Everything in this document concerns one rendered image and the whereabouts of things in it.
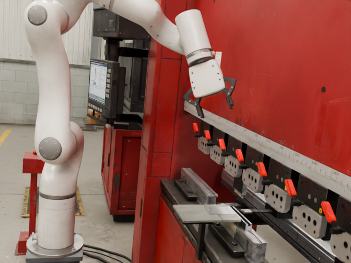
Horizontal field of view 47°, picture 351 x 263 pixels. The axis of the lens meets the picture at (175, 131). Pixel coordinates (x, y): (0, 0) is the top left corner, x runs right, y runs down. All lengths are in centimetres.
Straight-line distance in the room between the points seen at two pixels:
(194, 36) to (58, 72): 43
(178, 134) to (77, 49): 605
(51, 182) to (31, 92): 726
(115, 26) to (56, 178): 148
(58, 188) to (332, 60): 93
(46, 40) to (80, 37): 723
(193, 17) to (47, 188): 71
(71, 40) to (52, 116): 721
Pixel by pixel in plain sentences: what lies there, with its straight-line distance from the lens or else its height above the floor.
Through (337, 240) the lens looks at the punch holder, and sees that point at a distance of 125.
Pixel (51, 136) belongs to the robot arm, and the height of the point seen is 140.
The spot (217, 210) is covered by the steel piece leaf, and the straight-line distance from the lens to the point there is 190.
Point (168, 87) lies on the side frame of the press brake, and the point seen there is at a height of 147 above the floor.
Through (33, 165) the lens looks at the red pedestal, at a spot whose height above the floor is 74.
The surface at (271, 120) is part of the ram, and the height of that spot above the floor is 147.
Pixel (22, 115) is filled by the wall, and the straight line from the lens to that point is 867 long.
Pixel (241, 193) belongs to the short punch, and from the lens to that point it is 185.
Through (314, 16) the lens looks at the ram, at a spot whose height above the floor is 184.
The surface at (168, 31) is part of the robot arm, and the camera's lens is 136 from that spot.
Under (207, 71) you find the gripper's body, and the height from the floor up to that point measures 164.
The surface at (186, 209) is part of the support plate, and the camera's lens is 187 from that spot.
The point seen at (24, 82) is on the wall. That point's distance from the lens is 858.
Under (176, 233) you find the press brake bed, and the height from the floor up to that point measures 70.
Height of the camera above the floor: 168
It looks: 11 degrees down
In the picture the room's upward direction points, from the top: 6 degrees clockwise
